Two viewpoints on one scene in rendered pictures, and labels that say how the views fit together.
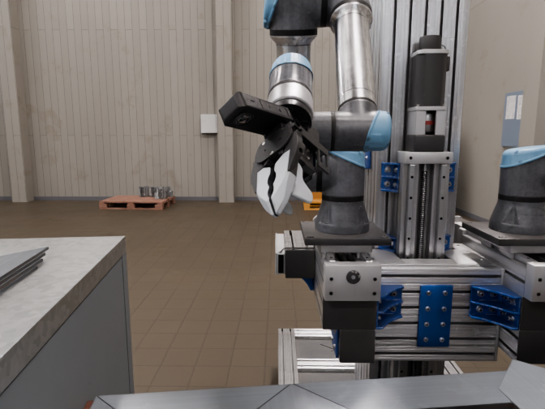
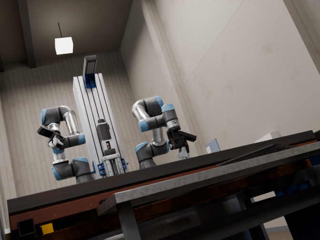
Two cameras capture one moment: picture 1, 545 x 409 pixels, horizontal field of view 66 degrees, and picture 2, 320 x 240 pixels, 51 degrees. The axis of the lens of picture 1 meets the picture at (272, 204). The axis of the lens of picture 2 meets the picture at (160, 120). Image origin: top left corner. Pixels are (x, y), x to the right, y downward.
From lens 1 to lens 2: 1.52 m
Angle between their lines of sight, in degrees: 34
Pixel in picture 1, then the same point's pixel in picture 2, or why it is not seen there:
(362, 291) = not seen: hidden behind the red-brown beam
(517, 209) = (144, 163)
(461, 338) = not seen: hidden behind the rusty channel
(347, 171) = (82, 164)
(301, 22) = (54, 120)
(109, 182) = not seen: outside the picture
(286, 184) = (55, 140)
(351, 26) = (69, 117)
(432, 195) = (117, 169)
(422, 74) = (100, 131)
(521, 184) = (141, 155)
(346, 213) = (85, 178)
